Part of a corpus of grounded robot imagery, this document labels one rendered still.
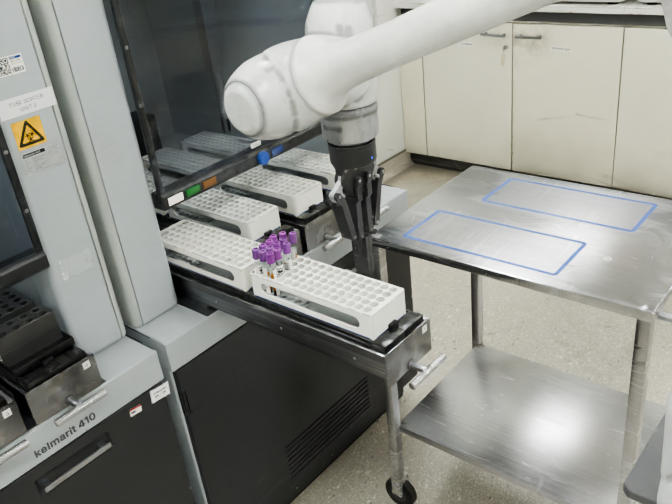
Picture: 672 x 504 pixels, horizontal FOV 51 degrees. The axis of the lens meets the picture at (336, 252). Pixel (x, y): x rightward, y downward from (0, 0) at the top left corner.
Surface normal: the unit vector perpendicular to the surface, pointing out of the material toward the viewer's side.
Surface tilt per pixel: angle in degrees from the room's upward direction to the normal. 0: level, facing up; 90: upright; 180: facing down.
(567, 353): 0
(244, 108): 94
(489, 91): 90
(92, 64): 90
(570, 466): 0
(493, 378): 0
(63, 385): 90
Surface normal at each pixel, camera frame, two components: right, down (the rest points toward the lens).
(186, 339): 0.77, 0.23
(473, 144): -0.64, 0.42
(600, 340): -0.11, -0.88
